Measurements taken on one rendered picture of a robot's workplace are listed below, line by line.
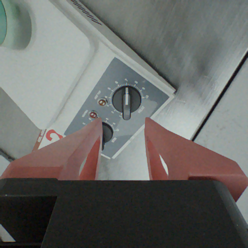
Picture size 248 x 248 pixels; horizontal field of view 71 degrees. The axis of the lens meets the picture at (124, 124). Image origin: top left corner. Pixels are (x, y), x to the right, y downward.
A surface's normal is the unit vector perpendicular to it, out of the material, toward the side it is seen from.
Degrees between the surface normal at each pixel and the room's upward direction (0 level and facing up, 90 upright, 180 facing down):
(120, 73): 30
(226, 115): 0
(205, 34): 0
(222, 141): 0
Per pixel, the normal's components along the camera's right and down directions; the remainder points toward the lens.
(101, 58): 0.00, 0.57
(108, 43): -0.41, 0.25
